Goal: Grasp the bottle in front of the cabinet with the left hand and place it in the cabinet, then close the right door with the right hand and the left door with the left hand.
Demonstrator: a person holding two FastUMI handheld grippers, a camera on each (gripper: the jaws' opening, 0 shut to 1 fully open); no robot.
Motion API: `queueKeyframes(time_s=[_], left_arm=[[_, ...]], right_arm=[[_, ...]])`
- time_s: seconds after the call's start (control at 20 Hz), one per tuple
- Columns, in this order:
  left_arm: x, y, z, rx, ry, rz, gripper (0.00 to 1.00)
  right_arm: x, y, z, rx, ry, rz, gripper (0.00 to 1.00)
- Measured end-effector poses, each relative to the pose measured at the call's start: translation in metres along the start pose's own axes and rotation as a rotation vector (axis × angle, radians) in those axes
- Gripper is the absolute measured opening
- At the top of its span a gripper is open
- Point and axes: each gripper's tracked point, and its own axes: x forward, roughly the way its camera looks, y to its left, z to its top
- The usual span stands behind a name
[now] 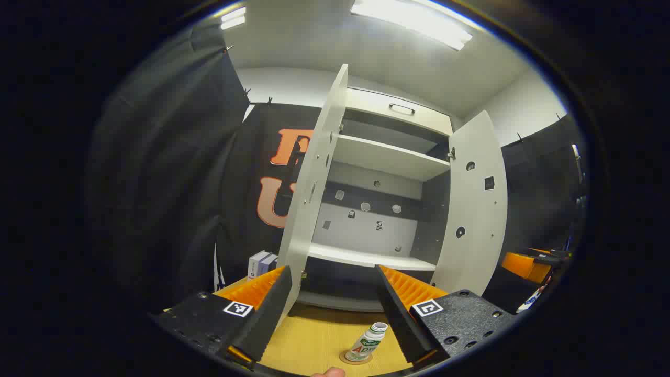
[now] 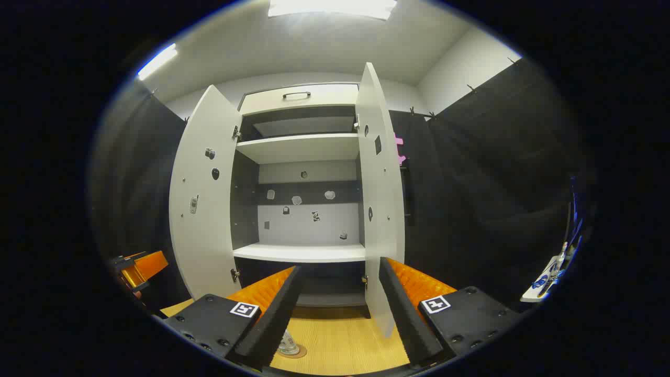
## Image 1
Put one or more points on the white green-label drink bottle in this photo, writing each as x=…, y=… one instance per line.
x=366, y=343

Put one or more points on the grey blue box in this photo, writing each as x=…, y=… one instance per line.
x=271, y=262

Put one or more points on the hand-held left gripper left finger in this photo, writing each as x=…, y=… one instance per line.
x=269, y=314

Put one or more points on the white door with ghost sticker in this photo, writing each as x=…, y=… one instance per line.
x=471, y=209

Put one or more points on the white and purple box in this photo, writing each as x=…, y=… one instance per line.
x=255, y=264

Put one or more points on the long ceiling light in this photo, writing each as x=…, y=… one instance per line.
x=413, y=21

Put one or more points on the round wooden coaster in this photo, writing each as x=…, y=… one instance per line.
x=345, y=360

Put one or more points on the black backdrop cloth orange letters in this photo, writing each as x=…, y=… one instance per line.
x=251, y=157

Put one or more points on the small ceiling light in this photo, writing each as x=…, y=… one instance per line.
x=233, y=18

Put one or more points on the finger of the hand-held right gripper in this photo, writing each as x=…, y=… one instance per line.
x=523, y=264

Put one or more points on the plain black backdrop cloth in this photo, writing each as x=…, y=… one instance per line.
x=539, y=199
x=167, y=183

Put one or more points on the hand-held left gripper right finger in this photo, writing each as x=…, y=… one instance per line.
x=400, y=314

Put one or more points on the white cabinet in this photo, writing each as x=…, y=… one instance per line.
x=382, y=157

